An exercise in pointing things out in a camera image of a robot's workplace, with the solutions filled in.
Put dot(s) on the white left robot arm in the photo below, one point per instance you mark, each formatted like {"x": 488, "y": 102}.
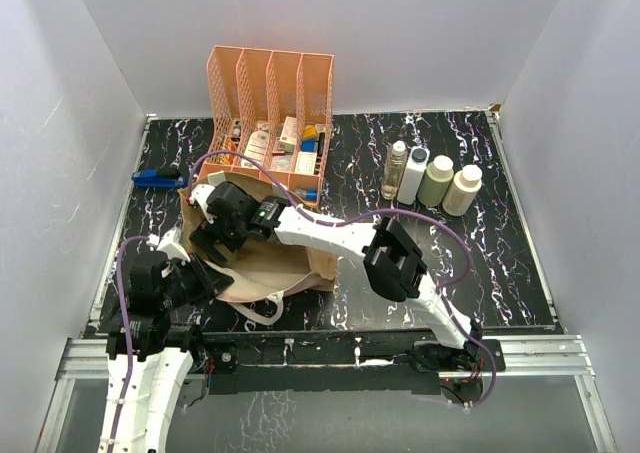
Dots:
{"x": 149, "y": 357}

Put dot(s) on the brown canvas tote bag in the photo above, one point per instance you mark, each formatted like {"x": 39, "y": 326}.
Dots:
{"x": 265, "y": 272}

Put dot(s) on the clear bottle amber liquid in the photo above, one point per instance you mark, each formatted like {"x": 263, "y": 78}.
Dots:
{"x": 394, "y": 169}

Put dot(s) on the pink plastic file organizer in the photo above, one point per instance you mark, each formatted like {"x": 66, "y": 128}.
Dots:
{"x": 262, "y": 87}

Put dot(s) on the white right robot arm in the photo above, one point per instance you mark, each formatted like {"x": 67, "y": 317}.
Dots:
{"x": 390, "y": 258}

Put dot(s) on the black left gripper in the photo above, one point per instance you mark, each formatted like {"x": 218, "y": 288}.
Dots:
{"x": 211, "y": 280}

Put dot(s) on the yellow blue small boxes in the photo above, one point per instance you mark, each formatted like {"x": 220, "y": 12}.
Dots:
{"x": 313, "y": 139}

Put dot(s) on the white medicine box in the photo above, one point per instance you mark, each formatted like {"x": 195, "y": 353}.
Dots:
{"x": 257, "y": 146}

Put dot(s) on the grey blue cylinder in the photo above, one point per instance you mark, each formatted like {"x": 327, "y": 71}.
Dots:
{"x": 309, "y": 195}

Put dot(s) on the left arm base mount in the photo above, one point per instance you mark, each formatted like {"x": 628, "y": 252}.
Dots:
{"x": 211, "y": 358}

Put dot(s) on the white red small box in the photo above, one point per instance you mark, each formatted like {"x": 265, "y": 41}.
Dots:
{"x": 288, "y": 137}

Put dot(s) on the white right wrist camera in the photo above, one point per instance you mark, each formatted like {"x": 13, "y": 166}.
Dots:
{"x": 198, "y": 199}

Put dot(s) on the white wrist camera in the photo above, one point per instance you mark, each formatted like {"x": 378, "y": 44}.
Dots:
{"x": 170, "y": 244}
{"x": 198, "y": 199}

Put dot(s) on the green bottle beige cap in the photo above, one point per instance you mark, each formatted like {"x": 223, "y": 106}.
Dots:
{"x": 462, "y": 191}
{"x": 435, "y": 182}

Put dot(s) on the white bottle dark grey cap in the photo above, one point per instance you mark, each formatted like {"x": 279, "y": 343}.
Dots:
{"x": 413, "y": 174}

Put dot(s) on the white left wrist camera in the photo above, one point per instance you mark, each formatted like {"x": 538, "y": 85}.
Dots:
{"x": 170, "y": 244}

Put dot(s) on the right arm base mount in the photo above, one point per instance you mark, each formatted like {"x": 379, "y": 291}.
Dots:
{"x": 469, "y": 362}

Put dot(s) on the blue stapler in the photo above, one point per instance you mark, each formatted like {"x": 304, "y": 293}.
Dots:
{"x": 164, "y": 178}

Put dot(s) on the orange items in organizer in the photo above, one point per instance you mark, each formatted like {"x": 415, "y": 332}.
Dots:
{"x": 231, "y": 142}

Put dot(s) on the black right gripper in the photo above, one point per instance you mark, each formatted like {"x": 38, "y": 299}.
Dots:
{"x": 207, "y": 236}

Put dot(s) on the white box with icons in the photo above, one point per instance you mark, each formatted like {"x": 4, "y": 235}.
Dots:
{"x": 306, "y": 163}

